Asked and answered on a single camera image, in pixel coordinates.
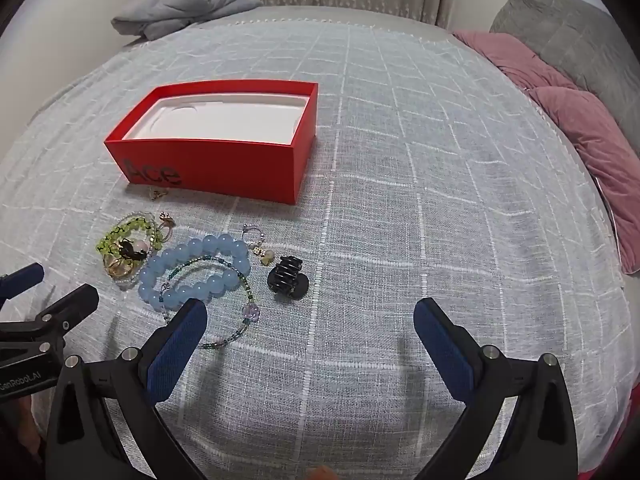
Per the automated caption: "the gold ring with green stone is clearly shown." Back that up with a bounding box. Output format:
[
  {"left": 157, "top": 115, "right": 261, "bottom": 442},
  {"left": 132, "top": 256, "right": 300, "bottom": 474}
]
[{"left": 104, "top": 252, "right": 133, "bottom": 278}]

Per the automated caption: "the small black hair tie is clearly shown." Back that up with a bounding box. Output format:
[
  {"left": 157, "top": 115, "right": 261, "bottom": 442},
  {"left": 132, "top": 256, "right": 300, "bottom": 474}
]
[{"left": 117, "top": 241, "right": 148, "bottom": 262}]

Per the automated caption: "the grey quilted pillow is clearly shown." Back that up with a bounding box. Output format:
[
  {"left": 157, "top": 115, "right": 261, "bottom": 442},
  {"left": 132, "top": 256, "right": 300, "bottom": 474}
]
[{"left": 489, "top": 0, "right": 640, "bottom": 151}]

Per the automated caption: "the black hair claw clip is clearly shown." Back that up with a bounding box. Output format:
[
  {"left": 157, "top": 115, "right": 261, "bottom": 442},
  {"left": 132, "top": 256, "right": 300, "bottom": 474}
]
[{"left": 267, "top": 256, "right": 309, "bottom": 301}]

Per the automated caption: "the red cardboard box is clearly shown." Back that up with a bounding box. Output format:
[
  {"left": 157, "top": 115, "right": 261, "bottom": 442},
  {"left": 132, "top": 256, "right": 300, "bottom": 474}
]
[{"left": 104, "top": 80, "right": 319, "bottom": 206}]

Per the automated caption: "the blue bead bracelet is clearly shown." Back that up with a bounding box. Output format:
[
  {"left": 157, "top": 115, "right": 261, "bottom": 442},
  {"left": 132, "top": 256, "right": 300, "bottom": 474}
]
[{"left": 137, "top": 234, "right": 252, "bottom": 313}]

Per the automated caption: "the grey folded blanket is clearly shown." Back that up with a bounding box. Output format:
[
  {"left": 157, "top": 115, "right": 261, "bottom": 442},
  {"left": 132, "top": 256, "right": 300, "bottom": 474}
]
[{"left": 111, "top": 0, "right": 263, "bottom": 41}]

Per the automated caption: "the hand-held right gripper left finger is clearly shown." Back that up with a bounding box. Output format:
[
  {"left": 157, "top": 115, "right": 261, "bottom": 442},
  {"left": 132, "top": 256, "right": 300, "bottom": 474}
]
[{"left": 45, "top": 297, "right": 208, "bottom": 480}]

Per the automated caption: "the green bead bracelet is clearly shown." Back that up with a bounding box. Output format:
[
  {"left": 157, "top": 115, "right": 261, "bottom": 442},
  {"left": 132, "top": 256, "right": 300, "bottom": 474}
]
[{"left": 96, "top": 214, "right": 162, "bottom": 261}]

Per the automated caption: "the thin green beaded bracelet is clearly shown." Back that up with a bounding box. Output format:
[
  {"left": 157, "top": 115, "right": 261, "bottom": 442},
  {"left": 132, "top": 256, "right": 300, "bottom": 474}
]
[{"left": 159, "top": 256, "right": 261, "bottom": 350}]

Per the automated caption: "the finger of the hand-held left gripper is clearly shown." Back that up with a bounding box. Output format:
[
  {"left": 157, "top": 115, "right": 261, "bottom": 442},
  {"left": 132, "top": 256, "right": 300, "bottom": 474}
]
[
  {"left": 0, "top": 262, "right": 45, "bottom": 302},
  {"left": 0, "top": 284, "right": 100, "bottom": 358}
]

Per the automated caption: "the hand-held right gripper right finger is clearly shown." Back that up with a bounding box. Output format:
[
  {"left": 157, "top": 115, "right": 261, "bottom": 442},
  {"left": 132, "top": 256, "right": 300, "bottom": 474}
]
[{"left": 414, "top": 297, "right": 578, "bottom": 480}]

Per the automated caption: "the clear bead bracelet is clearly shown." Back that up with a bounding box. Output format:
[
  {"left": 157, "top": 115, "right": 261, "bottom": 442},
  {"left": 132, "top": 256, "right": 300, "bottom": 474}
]
[{"left": 102, "top": 220, "right": 156, "bottom": 291}]

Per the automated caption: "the grey checked bedspread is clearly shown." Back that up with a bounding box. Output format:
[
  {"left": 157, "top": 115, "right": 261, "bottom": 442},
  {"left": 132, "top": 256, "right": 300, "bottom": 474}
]
[{"left": 0, "top": 6, "right": 628, "bottom": 480}]

